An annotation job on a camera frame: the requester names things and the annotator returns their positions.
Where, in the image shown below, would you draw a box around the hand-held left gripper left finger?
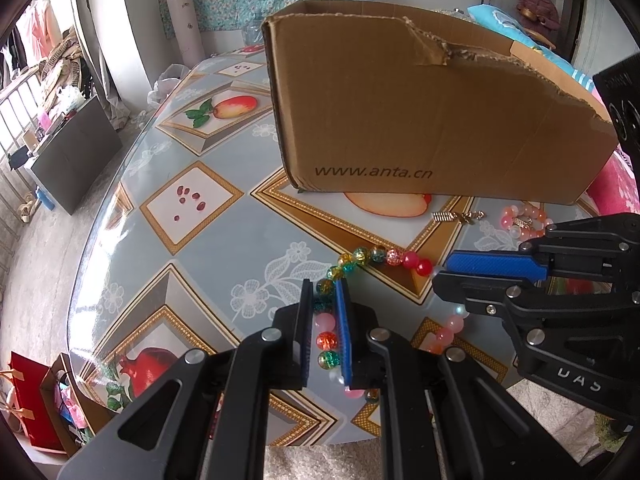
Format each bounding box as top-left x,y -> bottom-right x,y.
56,279 -> 315,480

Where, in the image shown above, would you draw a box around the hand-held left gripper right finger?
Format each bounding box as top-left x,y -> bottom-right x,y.
335,279 -> 576,480

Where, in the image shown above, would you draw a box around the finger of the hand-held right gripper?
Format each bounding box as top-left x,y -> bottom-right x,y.
431,269 -> 640,362
444,211 -> 640,292

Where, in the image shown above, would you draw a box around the pink orange bead bracelet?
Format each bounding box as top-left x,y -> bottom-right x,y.
499,202 -> 555,241

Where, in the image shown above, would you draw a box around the multicolour glass bead bracelet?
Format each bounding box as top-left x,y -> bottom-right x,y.
311,244 -> 473,403

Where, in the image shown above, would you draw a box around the brown cardboard box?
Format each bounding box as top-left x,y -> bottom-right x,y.
261,0 -> 619,206

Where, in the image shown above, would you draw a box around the fruit print tablecloth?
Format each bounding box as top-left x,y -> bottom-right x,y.
65,44 -> 621,447

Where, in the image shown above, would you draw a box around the wooden chair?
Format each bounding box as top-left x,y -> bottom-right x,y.
529,29 -> 558,53

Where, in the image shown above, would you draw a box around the blue pillow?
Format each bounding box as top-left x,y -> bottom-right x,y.
467,4 -> 597,92

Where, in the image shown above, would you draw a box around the brown paper bag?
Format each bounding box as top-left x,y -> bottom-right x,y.
40,352 -> 119,457

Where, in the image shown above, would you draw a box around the red gift bag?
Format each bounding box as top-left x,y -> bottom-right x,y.
0,352 -> 67,455

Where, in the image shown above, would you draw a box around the white plastic bag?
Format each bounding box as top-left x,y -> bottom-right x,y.
148,63 -> 191,107

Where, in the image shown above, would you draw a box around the dark grey cabinet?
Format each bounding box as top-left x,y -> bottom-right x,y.
29,95 -> 124,216

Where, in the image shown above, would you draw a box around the clear water jug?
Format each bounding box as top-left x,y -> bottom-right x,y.
242,17 -> 266,49

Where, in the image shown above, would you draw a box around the white metal railing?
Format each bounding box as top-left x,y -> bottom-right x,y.
0,64 -> 43,241

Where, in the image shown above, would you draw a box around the hanging clothes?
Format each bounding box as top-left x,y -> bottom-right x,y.
0,0 -> 97,111

